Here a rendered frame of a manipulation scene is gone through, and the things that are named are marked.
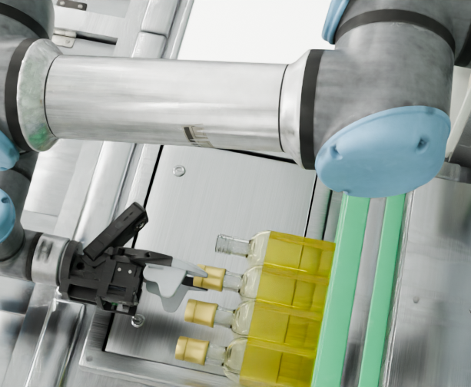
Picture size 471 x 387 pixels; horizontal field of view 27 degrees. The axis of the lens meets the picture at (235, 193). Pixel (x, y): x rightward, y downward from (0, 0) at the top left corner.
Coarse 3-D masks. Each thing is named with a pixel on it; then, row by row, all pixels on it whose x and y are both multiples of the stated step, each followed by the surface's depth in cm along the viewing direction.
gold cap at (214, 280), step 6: (198, 264) 144; (204, 270) 143; (210, 270) 143; (216, 270) 143; (222, 270) 143; (198, 276) 142; (210, 276) 142; (216, 276) 142; (222, 276) 142; (198, 282) 142; (204, 282) 142; (210, 282) 142; (216, 282) 142; (222, 282) 142; (210, 288) 143; (216, 288) 143
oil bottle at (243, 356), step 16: (224, 352) 137; (240, 352) 136; (256, 352) 136; (272, 352) 136; (288, 352) 136; (304, 352) 136; (224, 368) 136; (240, 368) 135; (256, 368) 135; (272, 368) 135; (288, 368) 135; (304, 368) 135; (256, 384) 137; (272, 384) 136; (288, 384) 134; (304, 384) 134
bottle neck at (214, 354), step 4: (208, 344) 138; (212, 344) 138; (208, 348) 137; (212, 348) 137; (216, 348) 137; (220, 348) 138; (224, 348) 138; (208, 352) 137; (212, 352) 137; (216, 352) 137; (220, 352) 137; (208, 356) 137; (212, 356) 137; (216, 356) 137; (220, 356) 137; (208, 360) 137; (212, 360) 137; (216, 360) 137; (220, 360) 137; (212, 364) 138; (216, 364) 138; (220, 364) 137
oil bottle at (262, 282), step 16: (256, 272) 141; (272, 272) 141; (288, 272) 142; (240, 288) 142; (256, 288) 140; (272, 288) 140; (288, 288) 140; (304, 288) 140; (320, 288) 140; (288, 304) 139; (304, 304) 139; (320, 304) 139
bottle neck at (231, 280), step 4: (228, 272) 143; (224, 276) 142; (228, 276) 142; (232, 276) 142; (236, 276) 142; (224, 280) 142; (228, 280) 142; (232, 280) 142; (236, 280) 142; (224, 284) 142; (228, 284) 142; (232, 284) 142; (236, 284) 142; (224, 288) 143; (228, 288) 142; (232, 288) 142; (236, 288) 142; (236, 292) 143
